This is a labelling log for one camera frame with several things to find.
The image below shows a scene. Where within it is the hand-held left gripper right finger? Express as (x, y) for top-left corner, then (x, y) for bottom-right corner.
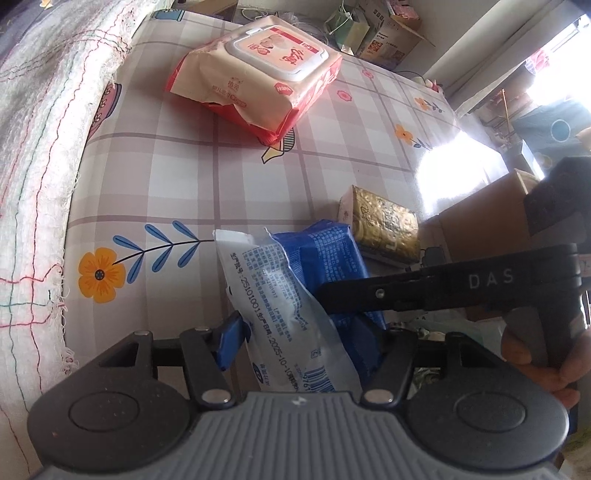
(358, 323), (504, 407)

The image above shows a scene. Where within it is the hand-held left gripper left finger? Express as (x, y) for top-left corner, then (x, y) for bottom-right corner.
(99, 313), (252, 409)

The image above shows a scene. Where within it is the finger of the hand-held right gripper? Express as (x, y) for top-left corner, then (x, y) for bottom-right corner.
(316, 271), (430, 319)

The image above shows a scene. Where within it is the clear packet blue print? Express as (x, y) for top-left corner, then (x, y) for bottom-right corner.
(212, 227), (363, 395)

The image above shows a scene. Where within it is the blue plastic packet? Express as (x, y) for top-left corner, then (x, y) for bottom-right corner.
(270, 220), (387, 370)

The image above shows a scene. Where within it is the large cardboard box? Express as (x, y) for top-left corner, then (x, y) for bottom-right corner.
(418, 170), (546, 278)

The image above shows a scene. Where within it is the person's right hand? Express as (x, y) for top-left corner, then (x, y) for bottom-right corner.
(501, 322), (583, 409)

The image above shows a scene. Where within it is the gold tissue pack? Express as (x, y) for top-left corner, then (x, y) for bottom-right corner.
(339, 185), (422, 266)

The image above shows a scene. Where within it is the blue printed hanging cloth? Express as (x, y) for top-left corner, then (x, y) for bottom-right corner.
(512, 102), (591, 154)

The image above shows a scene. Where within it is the plaid floral floor mat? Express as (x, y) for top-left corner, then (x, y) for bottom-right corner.
(65, 9), (513, 370)

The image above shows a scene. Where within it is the pink hanging garment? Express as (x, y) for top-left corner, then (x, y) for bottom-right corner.
(526, 46), (556, 75)

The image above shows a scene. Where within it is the red wet wipes pack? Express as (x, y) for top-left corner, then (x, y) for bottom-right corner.
(166, 17), (343, 145)

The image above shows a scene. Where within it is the small printed cardboard box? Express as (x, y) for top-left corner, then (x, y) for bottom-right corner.
(358, 0), (435, 65)

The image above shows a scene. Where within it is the green paper bag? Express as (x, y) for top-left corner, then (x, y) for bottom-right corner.
(323, 4), (371, 52)

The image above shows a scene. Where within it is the grey printed bed sheet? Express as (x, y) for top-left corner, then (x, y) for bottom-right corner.
(0, 0), (61, 61)

